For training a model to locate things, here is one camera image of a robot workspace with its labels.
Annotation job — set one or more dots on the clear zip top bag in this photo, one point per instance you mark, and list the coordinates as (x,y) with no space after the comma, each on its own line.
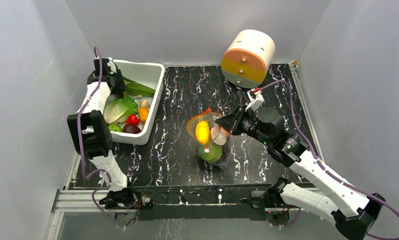
(211,117)

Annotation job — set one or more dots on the beige garlic bulb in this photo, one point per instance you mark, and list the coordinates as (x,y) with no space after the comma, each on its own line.
(144,104)

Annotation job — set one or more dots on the green lettuce leaf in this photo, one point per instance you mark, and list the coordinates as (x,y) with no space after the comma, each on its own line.
(119,109)

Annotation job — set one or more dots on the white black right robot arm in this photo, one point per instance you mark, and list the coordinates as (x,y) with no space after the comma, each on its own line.
(351,212)

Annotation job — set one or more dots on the green cabbage ball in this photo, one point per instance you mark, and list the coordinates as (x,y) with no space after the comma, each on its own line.
(211,154)

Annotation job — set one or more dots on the yellow lemon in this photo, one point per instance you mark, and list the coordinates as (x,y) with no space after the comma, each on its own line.
(203,132)

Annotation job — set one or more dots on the dark green leaf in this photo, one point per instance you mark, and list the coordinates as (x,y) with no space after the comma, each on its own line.
(134,88)

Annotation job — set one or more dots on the small green sprout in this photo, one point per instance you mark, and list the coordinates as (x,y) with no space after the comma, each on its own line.
(115,128)

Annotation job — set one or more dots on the red pepper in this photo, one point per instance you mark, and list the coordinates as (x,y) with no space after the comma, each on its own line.
(132,120)

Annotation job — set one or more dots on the orange mango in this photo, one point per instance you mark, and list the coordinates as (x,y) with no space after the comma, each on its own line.
(143,113)

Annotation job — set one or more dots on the white plastic bin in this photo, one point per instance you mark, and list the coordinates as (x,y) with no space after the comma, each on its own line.
(146,73)

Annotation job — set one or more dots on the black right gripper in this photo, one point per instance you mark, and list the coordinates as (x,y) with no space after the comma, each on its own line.
(238,120)

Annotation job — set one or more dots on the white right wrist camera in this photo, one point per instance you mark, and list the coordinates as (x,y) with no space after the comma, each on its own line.
(255,99)

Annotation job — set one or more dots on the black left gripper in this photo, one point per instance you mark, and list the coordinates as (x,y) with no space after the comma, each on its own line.
(121,88)

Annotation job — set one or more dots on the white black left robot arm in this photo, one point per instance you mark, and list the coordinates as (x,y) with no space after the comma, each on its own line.
(92,137)

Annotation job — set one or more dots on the round pastel drawer cabinet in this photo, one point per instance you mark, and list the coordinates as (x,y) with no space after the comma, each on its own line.
(247,60)

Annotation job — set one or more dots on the dark red plum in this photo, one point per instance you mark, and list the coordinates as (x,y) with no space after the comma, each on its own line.
(131,129)

